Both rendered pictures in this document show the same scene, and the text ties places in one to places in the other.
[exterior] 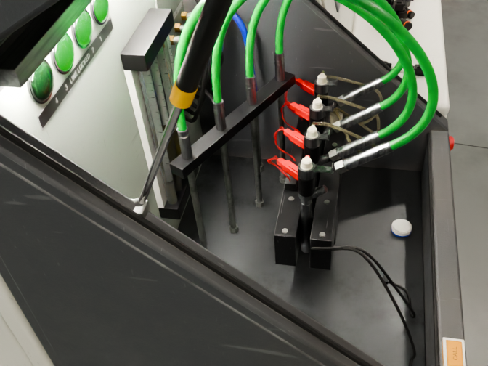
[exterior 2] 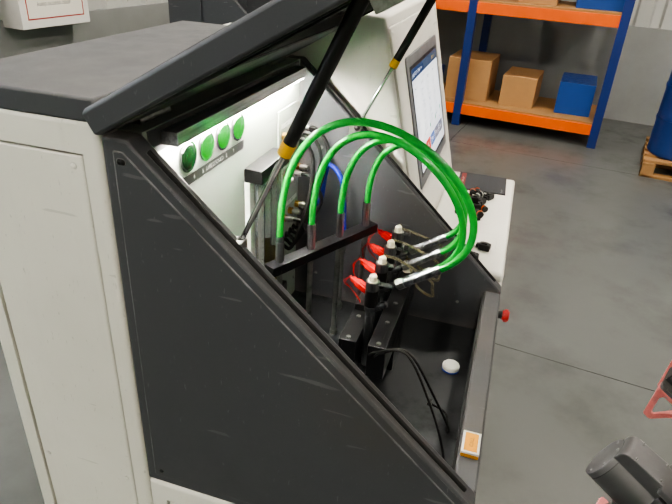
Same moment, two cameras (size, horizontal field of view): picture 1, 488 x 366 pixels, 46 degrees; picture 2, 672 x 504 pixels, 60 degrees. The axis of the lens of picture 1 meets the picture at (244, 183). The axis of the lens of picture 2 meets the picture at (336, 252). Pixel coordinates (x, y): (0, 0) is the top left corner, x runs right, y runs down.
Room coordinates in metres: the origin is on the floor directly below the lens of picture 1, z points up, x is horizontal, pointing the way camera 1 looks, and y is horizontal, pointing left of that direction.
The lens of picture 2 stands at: (-0.31, -0.03, 1.71)
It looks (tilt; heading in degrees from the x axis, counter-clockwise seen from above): 29 degrees down; 0
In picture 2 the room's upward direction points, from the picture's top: 4 degrees clockwise
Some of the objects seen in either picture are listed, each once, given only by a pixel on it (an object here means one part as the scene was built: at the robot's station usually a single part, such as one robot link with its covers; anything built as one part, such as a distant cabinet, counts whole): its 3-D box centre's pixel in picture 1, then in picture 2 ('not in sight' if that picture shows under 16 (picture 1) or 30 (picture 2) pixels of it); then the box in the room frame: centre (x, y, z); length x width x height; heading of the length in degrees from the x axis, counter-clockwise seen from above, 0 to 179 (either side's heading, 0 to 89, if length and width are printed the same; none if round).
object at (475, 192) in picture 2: (398, 5); (475, 200); (1.36, -0.44, 1.01); 0.23 x 0.11 x 0.06; 165
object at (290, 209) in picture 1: (313, 197); (378, 327); (0.81, -0.13, 0.91); 0.34 x 0.10 x 0.15; 165
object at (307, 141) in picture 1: (317, 179); (382, 304); (0.76, -0.13, 1.00); 0.05 x 0.03 x 0.21; 75
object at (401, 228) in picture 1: (401, 227); (450, 366); (0.76, -0.31, 0.84); 0.04 x 0.04 x 0.01
